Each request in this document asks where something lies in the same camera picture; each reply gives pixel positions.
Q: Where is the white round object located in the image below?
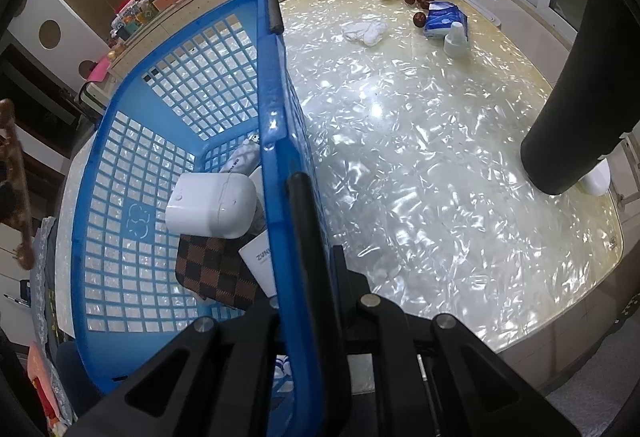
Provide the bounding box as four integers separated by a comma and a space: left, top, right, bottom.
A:
580, 157, 612, 197

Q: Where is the white remote control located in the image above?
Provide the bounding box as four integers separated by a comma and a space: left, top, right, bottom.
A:
237, 232, 278, 300

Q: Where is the brown antler-shaped comb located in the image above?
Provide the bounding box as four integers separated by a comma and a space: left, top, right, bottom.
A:
0, 98, 36, 270

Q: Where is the pile of small packages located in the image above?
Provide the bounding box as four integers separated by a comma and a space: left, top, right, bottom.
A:
110, 0, 161, 43

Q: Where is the dark cylinder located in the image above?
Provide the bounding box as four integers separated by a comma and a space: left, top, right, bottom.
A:
520, 0, 640, 196

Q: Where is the blue tissue pack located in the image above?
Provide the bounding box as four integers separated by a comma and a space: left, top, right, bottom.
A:
422, 2, 469, 40

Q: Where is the white usb dongle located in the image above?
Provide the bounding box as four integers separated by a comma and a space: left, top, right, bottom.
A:
220, 133, 261, 178

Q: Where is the white crumpled cloth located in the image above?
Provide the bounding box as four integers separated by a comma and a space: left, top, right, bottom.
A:
341, 20, 390, 48

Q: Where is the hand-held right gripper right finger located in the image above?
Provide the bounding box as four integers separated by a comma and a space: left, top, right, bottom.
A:
325, 244, 583, 437

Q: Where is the blue plastic mesh basket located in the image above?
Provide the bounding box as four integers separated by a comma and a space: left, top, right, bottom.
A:
65, 0, 351, 437

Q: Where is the brown checkered case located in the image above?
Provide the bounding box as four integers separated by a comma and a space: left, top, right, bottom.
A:
175, 232, 266, 309

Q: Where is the cream suitcase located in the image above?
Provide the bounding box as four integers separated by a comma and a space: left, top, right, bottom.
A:
75, 77, 121, 118

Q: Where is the white earbuds case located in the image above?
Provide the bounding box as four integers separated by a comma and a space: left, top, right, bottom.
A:
165, 172, 257, 239

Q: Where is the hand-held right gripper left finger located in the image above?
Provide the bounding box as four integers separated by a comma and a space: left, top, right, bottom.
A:
74, 299, 286, 437

